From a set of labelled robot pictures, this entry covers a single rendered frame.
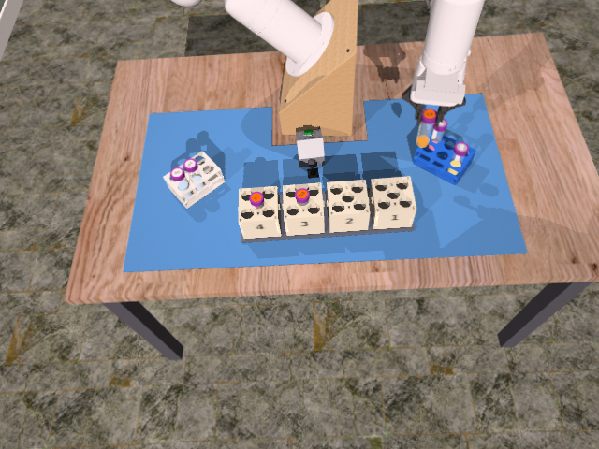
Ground beige bucket adapter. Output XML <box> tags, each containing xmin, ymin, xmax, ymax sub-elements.
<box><xmin>283</xmin><ymin>182</ymin><xmax>325</xmax><ymax>236</ymax></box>
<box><xmin>238</xmin><ymin>186</ymin><xmax>282</xmax><ymax>239</ymax></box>
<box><xmin>327</xmin><ymin>180</ymin><xmax>370</xmax><ymax>233</ymax></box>
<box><xmin>369</xmin><ymin>176</ymin><xmax>416</xmax><ymax>230</ymax></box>

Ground blue tube rack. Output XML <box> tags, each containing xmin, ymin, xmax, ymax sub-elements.
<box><xmin>413</xmin><ymin>135</ymin><xmax>475</xmax><ymax>185</ymax></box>

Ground blue bench mat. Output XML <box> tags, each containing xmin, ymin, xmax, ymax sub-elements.
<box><xmin>123</xmin><ymin>94</ymin><xmax>527</xmax><ymax>272</ymax></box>

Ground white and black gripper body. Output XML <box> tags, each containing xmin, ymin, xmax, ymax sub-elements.
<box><xmin>410</xmin><ymin>55</ymin><xmax>466</xmax><ymax>107</ymax></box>

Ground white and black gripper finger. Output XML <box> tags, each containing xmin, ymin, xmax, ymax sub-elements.
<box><xmin>435</xmin><ymin>96</ymin><xmax>466</xmax><ymax>127</ymax></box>
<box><xmin>402</xmin><ymin>85</ymin><xmax>424</xmax><ymax>125</ymax></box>

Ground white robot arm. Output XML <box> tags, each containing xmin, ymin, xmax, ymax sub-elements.
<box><xmin>225</xmin><ymin>0</ymin><xmax>485</xmax><ymax>104</ymax></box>

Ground cream tube rack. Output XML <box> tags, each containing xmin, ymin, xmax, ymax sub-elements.
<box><xmin>164</xmin><ymin>152</ymin><xmax>225</xmax><ymax>209</ymax></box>

